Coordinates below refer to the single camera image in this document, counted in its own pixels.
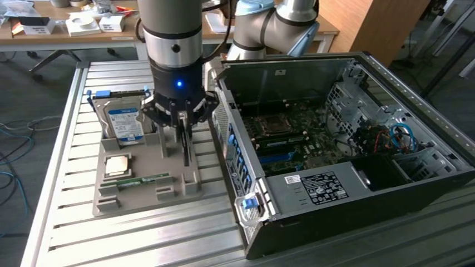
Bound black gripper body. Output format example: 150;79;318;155
150;62;207;112

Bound metal CPU socket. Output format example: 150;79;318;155
259;114;294;136

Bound grey parts rack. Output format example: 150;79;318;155
91;122;203;217

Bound CPU chip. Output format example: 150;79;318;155
104;156;129;176

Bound RAM stick with white label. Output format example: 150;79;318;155
255;135;308;148

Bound green RAM stick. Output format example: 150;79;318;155
100;172;171;187

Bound white paper stack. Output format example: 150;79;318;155
206;13;235;34

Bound blue expansion slot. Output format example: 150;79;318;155
259;151;300;165

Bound small white box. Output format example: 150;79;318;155
99;15;125;33

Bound green motherboard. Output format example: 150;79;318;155
240;100;358;177

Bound white box with tape roll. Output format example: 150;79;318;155
65;15;101;37

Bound blue case latch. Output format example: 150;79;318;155
240;196;259;210

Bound wooden desk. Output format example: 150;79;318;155
0;0;340;61

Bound grey power supply unit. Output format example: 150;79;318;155
266;162;372;216

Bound black and white box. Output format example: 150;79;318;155
17;16;56;36

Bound black open PC case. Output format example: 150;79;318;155
203;51;475;261

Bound wooden cabinet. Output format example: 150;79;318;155
319;0;434;67

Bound hard disk with blue bracket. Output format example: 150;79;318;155
85;88;155;146

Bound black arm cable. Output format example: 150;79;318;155
202;0;239;65

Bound white floor cable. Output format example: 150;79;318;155
0;115;63;131

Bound black wire bundle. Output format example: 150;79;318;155
351;125;394;155

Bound blue floor cable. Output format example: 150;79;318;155
0;122;32;237

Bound blue disk wire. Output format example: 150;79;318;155
391;123;419;153

